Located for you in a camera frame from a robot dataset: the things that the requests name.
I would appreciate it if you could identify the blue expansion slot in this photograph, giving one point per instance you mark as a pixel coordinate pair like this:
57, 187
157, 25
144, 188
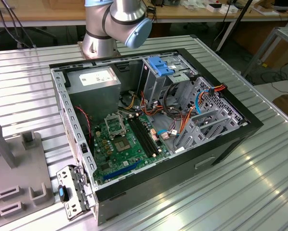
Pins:
120, 172

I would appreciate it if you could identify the black open PC case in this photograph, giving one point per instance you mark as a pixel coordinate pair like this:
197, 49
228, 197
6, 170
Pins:
158, 183

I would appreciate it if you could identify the blue plastic drive latch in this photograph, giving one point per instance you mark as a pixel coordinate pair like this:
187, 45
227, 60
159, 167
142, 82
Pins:
161, 67

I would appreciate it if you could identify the grey metal disk bay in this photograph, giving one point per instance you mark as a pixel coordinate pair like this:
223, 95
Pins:
197, 134

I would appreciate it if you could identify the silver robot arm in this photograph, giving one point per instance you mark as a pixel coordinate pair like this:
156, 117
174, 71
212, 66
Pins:
98, 45

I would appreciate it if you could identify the CPU socket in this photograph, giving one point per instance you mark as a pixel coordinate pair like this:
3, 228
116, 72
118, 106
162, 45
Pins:
122, 145

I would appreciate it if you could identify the small white box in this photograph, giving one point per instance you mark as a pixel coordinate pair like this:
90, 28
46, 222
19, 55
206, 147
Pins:
212, 7

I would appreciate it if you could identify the cardboard box under frame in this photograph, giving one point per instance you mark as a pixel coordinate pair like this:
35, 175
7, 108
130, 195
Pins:
278, 57

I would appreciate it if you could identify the long wooden desk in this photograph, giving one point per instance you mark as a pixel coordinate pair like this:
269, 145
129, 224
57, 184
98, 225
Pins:
50, 12

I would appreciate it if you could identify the grey parts rack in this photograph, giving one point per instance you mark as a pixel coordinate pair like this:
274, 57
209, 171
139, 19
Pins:
18, 168

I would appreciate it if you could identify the grey metal frame table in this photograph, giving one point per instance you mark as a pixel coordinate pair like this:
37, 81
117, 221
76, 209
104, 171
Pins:
278, 32

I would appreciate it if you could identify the metal expansion bracket cover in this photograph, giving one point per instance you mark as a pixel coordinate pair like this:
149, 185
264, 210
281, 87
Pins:
70, 209

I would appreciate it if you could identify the black blue bracket latch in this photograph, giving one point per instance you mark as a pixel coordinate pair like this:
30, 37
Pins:
61, 192

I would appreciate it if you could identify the green motherboard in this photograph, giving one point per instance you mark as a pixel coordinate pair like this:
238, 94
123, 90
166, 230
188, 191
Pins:
124, 156

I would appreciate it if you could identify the black RAM slot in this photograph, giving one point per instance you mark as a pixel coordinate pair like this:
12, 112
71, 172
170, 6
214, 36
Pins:
146, 136
140, 138

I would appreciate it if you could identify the grey metal drive cage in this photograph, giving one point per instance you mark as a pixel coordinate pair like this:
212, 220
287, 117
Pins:
153, 86

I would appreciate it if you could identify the grey power supply unit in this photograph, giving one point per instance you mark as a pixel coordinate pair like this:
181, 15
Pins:
93, 101

